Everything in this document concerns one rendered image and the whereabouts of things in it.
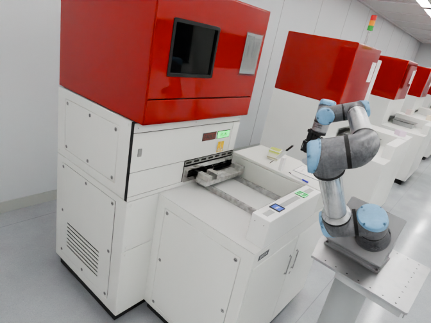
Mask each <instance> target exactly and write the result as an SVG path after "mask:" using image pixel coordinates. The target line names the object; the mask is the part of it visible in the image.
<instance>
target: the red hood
mask: <svg viewBox="0 0 431 323"><path fill-rule="evenodd" d="M270 13H271V12H270V11H267V10H264V9H261V8H259V7H256V6H253V5H250V4H248V3H244V2H242V1H239V0H61V12H60V85H61V86H63V87H65V88H68V89H69V90H72V91H73V92H76V93H77V94H79V95H82V96H83V97H86V98H88V99H90V100H92V101H94V102H96V103H98V104H100V105H102V106H104V107H106V108H108V109H110V110H112V111H114V112H117V113H119V114H121V115H123V116H125V117H127V118H129V119H131V120H133V121H135V122H136V123H139V124H141V125H143V126H145V125H152V124H165V123H172V122H183V121H190V120H203V119H214V118H221V117H234V116H240V115H247V114H248V110H249V104H250V101H251V96H252V92H253V87H254V84H255V79H256V75H257V70H258V65H259V61H260V57H261V53H262V48H263V45H264V39H265V36H266V31H267V25H268V22H269V17H270Z"/></svg>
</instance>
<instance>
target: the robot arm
mask: <svg viewBox="0 0 431 323"><path fill-rule="evenodd" d="M370 115H371V110H370V105H369V101H367V100H364V101H356V102H352V103H344V104H337V105H336V102H335V101H332V100H329V99H321V100H320V103H319V105H318V109H317V113H316V116H315V119H314V123H313V125H312V128H310V129H308V130H307V131H308V135H307V138H306V139H305V140H303V143H302V145H301V149H300V150H301V151H303V152H304V153H306V154H307V158H304V159H302V163H304V164H305V165H306V166H307V172H308V173H311V174H313V175H314V177H315V178H317V179H318V181H319V187H320V191H321V197H322V200H323V206H324V208H323V209H322V211H320V212H319V224H320V226H321V231H322V233H323V235H324V236H325V237H332V238H335V237H349V236H354V237H355V240H356V242H357V243H358V244H359V245H360V246H361V248H363V249H365V250H367V251H371V252H378V251H382V250H384V249H385V248H387V247H388V246H389V244H390V242H391V231H390V229H389V227H388V225H389V219H388V215H387V213H386V211H385V210H384V209H383V208H382V207H380V206H379V205H377V204H364V205H362V206H361V207H360V208H357V209H349V208H348V207H347V206H346V201H345V196H344V187H343V182H342V176H343V174H344V173H345V170H346V169H356V168H359V167H362V166H364V165H366V164H367V163H369V162H370V161H371V160H372V159H373V158H374V157H375V156H376V154H377V152H378V150H379V148H380V138H379V136H378V133H377V132H376V131H375V130H373V128H372V126H371V123H370V121H369V118H368V117H369V116H370ZM345 120H348V123H349V126H350V131H351V134H350V135H344V136H339V137H330V138H323V137H321V136H326V133H327V131H328V128H329V125H330V124H331V123H332V122H340V121H345ZM306 141H307V142H306Z"/></svg>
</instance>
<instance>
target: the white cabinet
mask: <svg viewBox="0 0 431 323"><path fill-rule="evenodd" d="M323 208H324V207H322V208H321V209H319V210H318V211H316V212H315V213H314V214H313V215H312V216H311V217H309V218H308V219H306V220H304V221H303V222H302V223H301V224H299V225H297V226H296V227H295V228H293V229H292V230H290V231H289V232H288V233H286V234H284V235H283V236H282V237H280V238H279V239H278V240H276V241H275V242H273V243H272V244H270V245H269V246H267V247H266V248H265V249H263V250H261V251H260V252H259V253H257V254H256V255H254V254H252V253H250V252H249V251H247V250H245V249H244V248H243V247H241V246H240V245H238V244H236V243H235V242H233V241H232V240H230V239H229V238H227V237H225V236H224V235H222V234H221V233H220V232H218V231H216V230H215V229H213V228H211V227H210V226H208V225H207V224H205V223H204V222H202V221H201V220H199V219H197V218H196V217H195V216H193V215H191V214H190V213H188V212H187V211H185V210H184V209H182V208H181V207H179V206H177V205H176V204H174V203H173V202H171V201H170V200H168V199H166V198H165V197H164V196H162V195H160V194H159V196H158V205H157V210H156V219H155V227H154V232H153V241H152V246H151V254H150V259H149V268H148V276H147V281H146V290H145V295H144V300H145V301H146V302H147V303H148V304H147V307H148V308H149V309H150V310H151V311H152V312H153V313H154V314H155V315H156V316H157V317H158V318H159V319H160V320H162V321H163V322H164V323H270V322H271V321H272V320H273V319H274V318H275V317H276V316H277V315H278V314H279V313H280V312H281V311H282V310H283V308H284V307H285V306H286V305H287V304H288V303H289V302H290V301H291V300H292V299H293V298H294V297H295V296H296V295H297V293H298V292H299V291H300V290H301V289H302V288H303V287H304V285H305V282H306V279H307V276H308V273H309V271H310V268H311V265H312V262H313V260H314V259H313V258H311V256H312V253H313V252H314V249H315V247H316V245H317V243H318V241H319V239H320V238H321V237H322V236H323V233H322V231H321V226H320V224H319V212H320V211H322V209H323Z"/></svg>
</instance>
